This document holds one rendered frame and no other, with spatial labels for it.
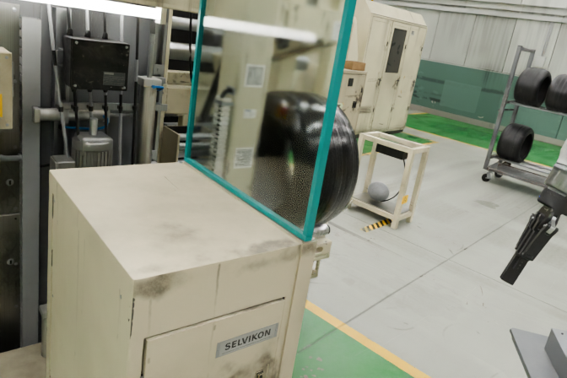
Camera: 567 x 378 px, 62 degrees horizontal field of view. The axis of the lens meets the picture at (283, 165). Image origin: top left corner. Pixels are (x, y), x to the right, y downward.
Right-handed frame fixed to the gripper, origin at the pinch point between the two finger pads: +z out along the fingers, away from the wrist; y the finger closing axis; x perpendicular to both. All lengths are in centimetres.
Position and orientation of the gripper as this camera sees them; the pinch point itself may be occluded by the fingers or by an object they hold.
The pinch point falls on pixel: (514, 268)
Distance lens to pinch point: 126.1
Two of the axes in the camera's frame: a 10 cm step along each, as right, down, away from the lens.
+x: -8.7, -4.8, 1.6
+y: 2.3, -0.9, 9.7
